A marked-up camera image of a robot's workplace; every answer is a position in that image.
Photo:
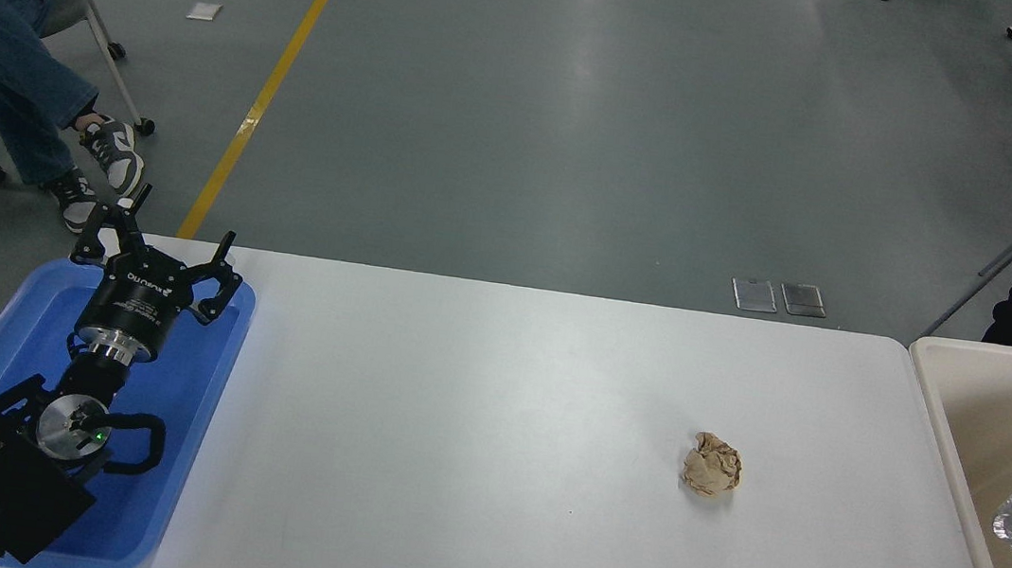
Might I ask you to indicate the white paper scrap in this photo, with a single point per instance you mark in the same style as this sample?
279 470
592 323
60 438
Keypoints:
203 11

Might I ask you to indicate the grey wheeled chair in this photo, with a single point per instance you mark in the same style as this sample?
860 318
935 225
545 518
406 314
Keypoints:
71 1

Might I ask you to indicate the crumpled tan paper ball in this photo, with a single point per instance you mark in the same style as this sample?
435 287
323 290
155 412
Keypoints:
713 465

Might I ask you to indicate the metal floor plate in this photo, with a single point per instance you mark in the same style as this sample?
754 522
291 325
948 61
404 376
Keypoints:
754 295
803 300

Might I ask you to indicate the blue plastic tray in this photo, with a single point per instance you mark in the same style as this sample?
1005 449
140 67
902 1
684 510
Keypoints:
188 400

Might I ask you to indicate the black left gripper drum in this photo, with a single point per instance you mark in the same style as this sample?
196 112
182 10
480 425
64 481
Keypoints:
132 303

